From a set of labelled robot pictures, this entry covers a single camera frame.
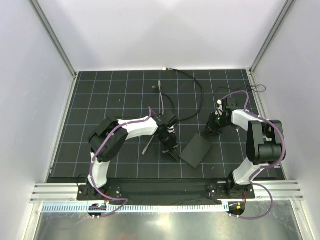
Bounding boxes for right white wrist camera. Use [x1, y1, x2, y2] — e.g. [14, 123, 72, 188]
[216, 99, 223, 111]

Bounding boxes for black power adapter cable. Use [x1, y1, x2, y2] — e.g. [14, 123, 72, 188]
[216, 83, 267, 95]

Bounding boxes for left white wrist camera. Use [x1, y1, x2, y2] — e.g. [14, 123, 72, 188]
[167, 126, 175, 133]

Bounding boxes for grey ethernet cable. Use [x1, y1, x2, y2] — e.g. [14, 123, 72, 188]
[141, 80, 166, 156]

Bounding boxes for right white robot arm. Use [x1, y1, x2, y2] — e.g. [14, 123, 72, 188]
[201, 97, 286, 199]

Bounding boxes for black ethernet cable silver plug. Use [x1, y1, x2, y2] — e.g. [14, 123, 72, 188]
[161, 67, 204, 122]

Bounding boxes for aluminium frame post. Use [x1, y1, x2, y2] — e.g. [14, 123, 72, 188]
[249, 0, 296, 75]
[28, 0, 77, 78]

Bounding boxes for black grid mat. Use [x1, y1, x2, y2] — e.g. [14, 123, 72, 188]
[48, 69, 258, 183]

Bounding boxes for black network switch box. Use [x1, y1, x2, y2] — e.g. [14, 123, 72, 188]
[179, 134, 211, 169]

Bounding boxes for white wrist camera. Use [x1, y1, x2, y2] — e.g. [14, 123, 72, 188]
[167, 126, 175, 133]
[216, 99, 223, 111]

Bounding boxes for aluminium frame rail front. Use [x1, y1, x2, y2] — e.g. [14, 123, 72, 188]
[30, 180, 304, 203]

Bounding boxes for white slotted cable duct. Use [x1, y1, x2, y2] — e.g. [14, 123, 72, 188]
[41, 203, 229, 214]

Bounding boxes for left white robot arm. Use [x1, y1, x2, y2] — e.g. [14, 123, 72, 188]
[87, 111, 179, 200]

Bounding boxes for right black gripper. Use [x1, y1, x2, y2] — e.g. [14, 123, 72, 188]
[202, 111, 231, 136]

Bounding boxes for right aluminium frame post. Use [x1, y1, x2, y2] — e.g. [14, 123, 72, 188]
[249, 0, 296, 75]

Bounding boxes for left aluminium frame post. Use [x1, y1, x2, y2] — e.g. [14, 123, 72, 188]
[28, 0, 77, 78]

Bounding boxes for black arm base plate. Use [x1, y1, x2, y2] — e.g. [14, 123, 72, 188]
[77, 178, 256, 201]

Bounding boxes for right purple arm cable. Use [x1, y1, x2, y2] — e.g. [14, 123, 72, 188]
[221, 91, 287, 221]

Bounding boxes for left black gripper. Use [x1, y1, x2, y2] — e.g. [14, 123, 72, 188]
[156, 131, 179, 161]

